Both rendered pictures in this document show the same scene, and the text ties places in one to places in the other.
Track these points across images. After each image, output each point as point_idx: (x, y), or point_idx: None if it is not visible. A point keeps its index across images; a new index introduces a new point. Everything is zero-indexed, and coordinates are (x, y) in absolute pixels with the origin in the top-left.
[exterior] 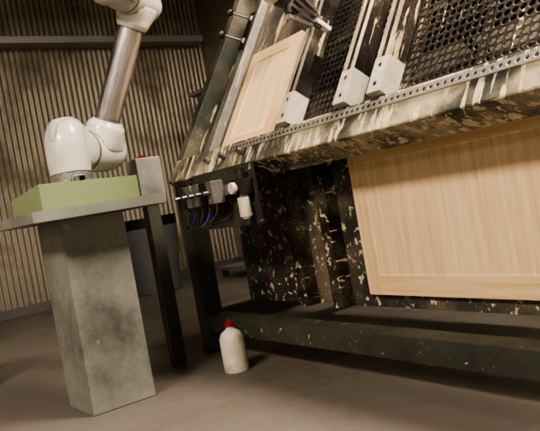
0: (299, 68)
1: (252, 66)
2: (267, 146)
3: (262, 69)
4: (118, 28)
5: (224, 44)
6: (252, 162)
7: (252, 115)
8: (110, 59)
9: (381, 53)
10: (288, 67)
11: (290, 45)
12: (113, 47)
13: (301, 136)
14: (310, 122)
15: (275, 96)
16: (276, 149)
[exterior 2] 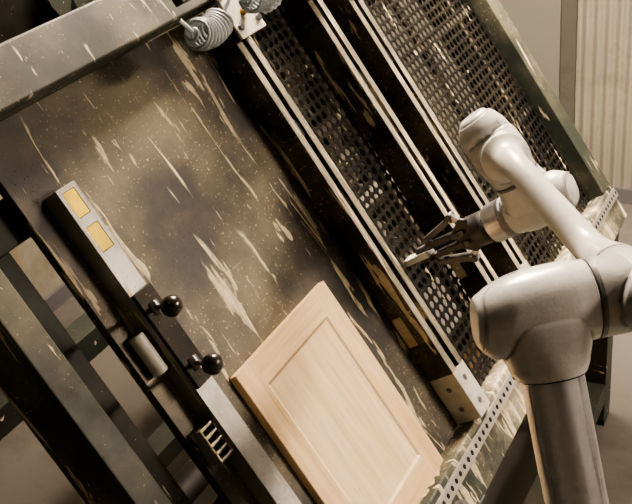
0: (438, 329)
1: (264, 396)
2: (483, 458)
3: (301, 385)
4: (585, 382)
5: (101, 407)
6: (485, 496)
7: (373, 462)
8: (599, 457)
9: (518, 262)
10: (364, 347)
11: (326, 315)
12: (593, 429)
13: (511, 403)
14: (510, 379)
15: (390, 401)
16: (499, 446)
